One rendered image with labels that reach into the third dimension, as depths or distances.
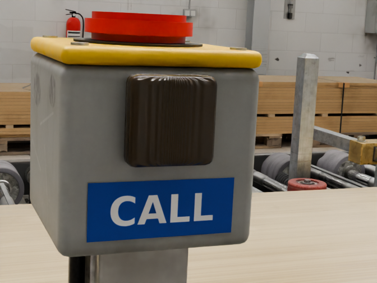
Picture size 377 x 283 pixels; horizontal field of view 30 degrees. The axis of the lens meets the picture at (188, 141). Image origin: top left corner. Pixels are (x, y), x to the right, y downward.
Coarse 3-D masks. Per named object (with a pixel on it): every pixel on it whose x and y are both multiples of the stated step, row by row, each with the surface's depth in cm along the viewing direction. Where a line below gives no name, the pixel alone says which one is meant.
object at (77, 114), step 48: (48, 48) 24; (96, 48) 22; (144, 48) 23; (192, 48) 24; (240, 48) 24; (48, 96) 24; (96, 96) 22; (240, 96) 24; (48, 144) 24; (96, 144) 23; (240, 144) 25; (48, 192) 25; (240, 192) 25; (144, 240) 24; (192, 240) 25; (240, 240) 25
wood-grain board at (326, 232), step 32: (288, 192) 139; (320, 192) 140; (352, 192) 142; (0, 224) 110; (32, 224) 110; (256, 224) 116; (288, 224) 117; (320, 224) 118; (352, 224) 119; (0, 256) 96; (32, 256) 96; (64, 256) 97; (192, 256) 99; (224, 256) 100; (256, 256) 100; (288, 256) 101; (320, 256) 102; (352, 256) 102
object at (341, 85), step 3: (261, 81) 677; (261, 84) 676; (339, 84) 708; (342, 84) 709; (345, 84) 710; (348, 84) 712; (339, 87) 709; (342, 87) 710; (345, 87) 711; (348, 87) 712; (342, 96) 711; (342, 99) 712; (342, 102) 713; (342, 105) 713; (342, 108) 714; (339, 129) 717; (339, 132) 718
